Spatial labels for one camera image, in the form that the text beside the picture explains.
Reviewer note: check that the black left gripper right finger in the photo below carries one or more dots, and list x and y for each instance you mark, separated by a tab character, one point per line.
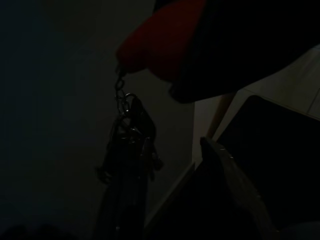
225	190

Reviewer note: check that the wooden table leg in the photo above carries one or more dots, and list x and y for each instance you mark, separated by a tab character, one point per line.
221	115

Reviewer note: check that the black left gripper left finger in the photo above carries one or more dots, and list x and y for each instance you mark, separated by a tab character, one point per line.
125	212

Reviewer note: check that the key bunch with red fob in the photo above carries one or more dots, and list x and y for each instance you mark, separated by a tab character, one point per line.
155	42

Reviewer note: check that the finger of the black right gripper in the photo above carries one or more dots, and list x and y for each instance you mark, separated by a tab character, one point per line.
237	50

